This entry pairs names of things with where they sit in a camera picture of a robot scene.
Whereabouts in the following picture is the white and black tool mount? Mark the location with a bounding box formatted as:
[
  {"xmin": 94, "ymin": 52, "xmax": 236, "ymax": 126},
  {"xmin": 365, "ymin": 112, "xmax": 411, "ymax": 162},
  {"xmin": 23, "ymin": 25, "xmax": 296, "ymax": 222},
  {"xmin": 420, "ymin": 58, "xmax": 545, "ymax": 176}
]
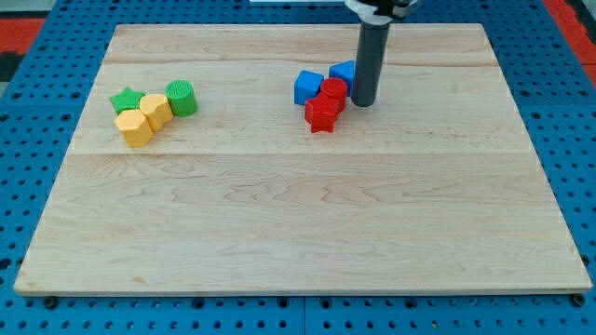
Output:
[{"xmin": 344, "ymin": 0, "xmax": 419, "ymax": 24}]

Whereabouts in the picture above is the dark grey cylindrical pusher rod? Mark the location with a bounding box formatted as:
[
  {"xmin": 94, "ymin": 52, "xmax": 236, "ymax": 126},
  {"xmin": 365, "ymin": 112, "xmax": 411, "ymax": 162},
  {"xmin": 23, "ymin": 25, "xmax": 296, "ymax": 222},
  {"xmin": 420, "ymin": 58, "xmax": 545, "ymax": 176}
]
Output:
[{"xmin": 351, "ymin": 22, "xmax": 390, "ymax": 107}]

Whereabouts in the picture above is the red star block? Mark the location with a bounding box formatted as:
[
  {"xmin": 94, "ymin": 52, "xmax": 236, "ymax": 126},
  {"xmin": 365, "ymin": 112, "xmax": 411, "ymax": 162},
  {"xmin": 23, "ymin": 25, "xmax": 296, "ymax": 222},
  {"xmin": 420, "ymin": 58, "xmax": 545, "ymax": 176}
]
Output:
[{"xmin": 305, "ymin": 96, "xmax": 339, "ymax": 133}]

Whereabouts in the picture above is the wooden board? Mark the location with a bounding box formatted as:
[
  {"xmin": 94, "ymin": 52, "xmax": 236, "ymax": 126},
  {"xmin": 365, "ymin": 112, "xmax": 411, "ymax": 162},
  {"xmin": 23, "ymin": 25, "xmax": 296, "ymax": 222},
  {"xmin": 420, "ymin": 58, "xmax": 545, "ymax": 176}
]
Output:
[{"xmin": 14, "ymin": 23, "xmax": 592, "ymax": 297}]

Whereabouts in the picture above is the green star block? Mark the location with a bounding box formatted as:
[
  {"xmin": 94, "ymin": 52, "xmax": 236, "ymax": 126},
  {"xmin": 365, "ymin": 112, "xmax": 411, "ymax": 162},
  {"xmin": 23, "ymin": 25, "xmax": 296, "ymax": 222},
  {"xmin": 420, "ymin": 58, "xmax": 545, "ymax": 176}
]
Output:
[{"xmin": 109, "ymin": 87, "xmax": 145, "ymax": 115}]

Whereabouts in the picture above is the blue block behind rod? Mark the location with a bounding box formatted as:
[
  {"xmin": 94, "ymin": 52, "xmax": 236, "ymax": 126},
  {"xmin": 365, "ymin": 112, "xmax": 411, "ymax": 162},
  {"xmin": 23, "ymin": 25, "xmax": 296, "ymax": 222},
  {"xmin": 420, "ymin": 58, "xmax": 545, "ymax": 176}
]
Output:
[{"xmin": 329, "ymin": 60, "xmax": 355, "ymax": 97}]

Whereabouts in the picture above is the red cylinder block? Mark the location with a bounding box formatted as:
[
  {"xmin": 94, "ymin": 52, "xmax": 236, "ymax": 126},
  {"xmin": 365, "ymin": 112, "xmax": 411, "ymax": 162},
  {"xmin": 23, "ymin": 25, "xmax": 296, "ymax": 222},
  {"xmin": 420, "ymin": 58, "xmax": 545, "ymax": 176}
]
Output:
[{"xmin": 319, "ymin": 77, "xmax": 348, "ymax": 114}]

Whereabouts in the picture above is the blue cube block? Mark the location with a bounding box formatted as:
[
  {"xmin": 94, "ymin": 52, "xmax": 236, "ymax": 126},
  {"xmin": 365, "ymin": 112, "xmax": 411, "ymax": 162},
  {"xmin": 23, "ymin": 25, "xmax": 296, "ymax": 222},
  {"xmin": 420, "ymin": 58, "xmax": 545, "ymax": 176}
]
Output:
[{"xmin": 293, "ymin": 70, "xmax": 324, "ymax": 105}]

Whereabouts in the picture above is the green cylinder block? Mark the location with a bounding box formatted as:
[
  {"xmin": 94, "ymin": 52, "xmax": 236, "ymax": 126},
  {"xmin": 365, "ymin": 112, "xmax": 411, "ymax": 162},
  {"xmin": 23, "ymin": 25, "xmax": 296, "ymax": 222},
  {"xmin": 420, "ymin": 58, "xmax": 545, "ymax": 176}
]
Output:
[{"xmin": 165, "ymin": 80, "xmax": 198, "ymax": 117}]

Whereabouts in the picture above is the yellow hexagon block rear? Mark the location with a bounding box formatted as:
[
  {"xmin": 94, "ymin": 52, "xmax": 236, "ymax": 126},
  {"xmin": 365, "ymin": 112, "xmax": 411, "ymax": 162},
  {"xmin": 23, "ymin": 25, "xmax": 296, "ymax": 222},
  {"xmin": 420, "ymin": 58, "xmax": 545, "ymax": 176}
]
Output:
[{"xmin": 139, "ymin": 94, "xmax": 173, "ymax": 132}]

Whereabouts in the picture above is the yellow hexagon block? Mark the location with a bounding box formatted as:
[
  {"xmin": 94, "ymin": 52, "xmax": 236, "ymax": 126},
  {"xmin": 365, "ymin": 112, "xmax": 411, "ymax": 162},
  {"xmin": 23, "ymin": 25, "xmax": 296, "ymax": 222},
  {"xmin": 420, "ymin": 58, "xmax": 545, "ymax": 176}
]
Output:
[
  {"xmin": 139, "ymin": 94, "xmax": 173, "ymax": 132},
  {"xmin": 114, "ymin": 109, "xmax": 154, "ymax": 148}
]

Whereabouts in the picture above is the yellow hexagon block front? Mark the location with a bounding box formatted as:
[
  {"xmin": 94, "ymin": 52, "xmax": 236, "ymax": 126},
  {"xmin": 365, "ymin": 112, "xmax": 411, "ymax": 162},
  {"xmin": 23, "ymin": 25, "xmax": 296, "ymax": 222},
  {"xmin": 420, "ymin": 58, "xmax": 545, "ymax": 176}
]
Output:
[{"xmin": 114, "ymin": 109, "xmax": 154, "ymax": 148}]

